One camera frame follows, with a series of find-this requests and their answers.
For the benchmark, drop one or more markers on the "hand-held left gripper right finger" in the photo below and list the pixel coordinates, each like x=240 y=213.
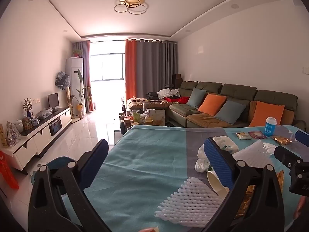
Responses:
x=217 y=162

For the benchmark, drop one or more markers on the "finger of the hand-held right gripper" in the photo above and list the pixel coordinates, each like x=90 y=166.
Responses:
x=287 y=156
x=303 y=138

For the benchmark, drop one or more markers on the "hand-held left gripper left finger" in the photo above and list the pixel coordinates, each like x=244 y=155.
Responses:
x=96 y=158

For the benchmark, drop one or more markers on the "small gold snack wrapper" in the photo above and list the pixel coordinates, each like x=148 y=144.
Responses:
x=281 y=140

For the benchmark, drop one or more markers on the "blue plastic bin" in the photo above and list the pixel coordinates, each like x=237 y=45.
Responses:
x=60 y=160

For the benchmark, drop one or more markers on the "large gold wrapper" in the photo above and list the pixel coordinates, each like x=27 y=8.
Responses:
x=249 y=198

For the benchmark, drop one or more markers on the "person's right hand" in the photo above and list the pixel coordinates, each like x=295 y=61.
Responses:
x=300 y=207

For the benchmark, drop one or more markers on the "white crumpled tissue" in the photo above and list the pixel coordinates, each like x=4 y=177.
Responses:
x=201 y=159

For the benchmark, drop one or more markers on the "white paper cup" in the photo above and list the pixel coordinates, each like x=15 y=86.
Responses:
x=213 y=180

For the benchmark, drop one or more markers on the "blue and white can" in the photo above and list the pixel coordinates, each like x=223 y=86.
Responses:
x=270 y=127

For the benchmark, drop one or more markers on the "small white foam net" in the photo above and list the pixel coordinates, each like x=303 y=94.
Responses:
x=253 y=153

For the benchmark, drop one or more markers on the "yellow and white snack packet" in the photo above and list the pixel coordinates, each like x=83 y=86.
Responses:
x=242 y=135

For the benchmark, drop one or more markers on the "maroon snack packet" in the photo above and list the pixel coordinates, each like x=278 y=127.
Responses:
x=257 y=134

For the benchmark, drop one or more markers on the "dark coffee table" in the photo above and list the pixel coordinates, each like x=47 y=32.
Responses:
x=123 y=128

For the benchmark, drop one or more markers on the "orange cushion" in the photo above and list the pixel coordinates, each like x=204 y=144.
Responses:
x=212 y=104
x=266 y=113

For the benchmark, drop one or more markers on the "large white foam net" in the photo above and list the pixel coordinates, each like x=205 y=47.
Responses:
x=188 y=198

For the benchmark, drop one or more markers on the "teal and grey blanket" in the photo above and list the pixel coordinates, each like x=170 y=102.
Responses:
x=144 y=154

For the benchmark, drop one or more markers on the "large blue-grey cushion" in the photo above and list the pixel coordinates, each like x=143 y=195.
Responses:
x=230 y=112

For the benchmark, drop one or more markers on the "tall plant in yellow pot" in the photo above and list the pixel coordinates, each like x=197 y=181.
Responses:
x=79 y=107

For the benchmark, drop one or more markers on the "group of jars and bottles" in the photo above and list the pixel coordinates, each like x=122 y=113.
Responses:
x=140 y=118

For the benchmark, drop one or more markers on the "small blue-grey cushion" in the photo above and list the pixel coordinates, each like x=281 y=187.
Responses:
x=196 y=98

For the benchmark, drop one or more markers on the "white and black tv cabinet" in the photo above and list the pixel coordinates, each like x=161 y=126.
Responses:
x=31 y=140

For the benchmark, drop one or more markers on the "clear plastic bag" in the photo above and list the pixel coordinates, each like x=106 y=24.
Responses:
x=45 y=113

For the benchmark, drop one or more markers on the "red cloth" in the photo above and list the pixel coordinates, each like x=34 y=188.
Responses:
x=182 y=99

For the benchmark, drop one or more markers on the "blue and white teapot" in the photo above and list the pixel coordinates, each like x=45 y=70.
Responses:
x=35 y=121

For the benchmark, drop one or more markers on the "black monitor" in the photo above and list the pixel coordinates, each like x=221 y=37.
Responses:
x=52 y=100

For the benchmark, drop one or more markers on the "green and brown sofa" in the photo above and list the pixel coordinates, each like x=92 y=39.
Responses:
x=241 y=89

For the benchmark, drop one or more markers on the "black-framed window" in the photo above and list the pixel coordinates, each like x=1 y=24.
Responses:
x=107 y=78

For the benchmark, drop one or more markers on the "grey and orange striped curtain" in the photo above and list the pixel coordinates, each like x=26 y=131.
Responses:
x=84 y=77

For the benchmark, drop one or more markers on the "black bag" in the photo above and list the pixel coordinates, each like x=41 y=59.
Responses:
x=152 y=95

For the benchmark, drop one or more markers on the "white ceramic jar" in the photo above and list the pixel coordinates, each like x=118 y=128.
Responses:
x=18 y=125

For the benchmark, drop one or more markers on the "pile of white clothes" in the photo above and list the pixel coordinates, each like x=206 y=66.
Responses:
x=166 y=93

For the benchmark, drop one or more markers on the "covered standing fan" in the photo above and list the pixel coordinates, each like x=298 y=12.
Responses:
x=62 y=79

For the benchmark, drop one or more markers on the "plant in blue vase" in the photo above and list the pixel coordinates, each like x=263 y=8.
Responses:
x=27 y=106

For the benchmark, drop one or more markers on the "ship model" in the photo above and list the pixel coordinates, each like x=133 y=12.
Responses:
x=12 y=134

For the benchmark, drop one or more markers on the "orange plastic bag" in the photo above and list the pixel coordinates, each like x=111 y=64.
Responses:
x=7 y=171

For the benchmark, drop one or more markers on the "brown boxes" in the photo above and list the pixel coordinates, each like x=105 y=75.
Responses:
x=177 y=79

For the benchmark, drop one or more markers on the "white standing air conditioner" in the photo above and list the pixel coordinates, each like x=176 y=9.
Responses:
x=73 y=65

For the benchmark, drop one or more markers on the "tall yellow box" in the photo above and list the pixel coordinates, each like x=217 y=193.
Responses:
x=3 y=135

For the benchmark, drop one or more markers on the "small potted plant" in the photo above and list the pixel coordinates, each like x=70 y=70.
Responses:
x=77 y=52

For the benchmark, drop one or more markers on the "white wall switch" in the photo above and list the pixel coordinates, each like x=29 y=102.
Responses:
x=306 y=70

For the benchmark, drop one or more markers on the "picture frame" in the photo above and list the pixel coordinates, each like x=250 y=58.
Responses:
x=27 y=123

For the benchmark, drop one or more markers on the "white wall panel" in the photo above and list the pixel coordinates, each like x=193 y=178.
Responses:
x=201 y=49

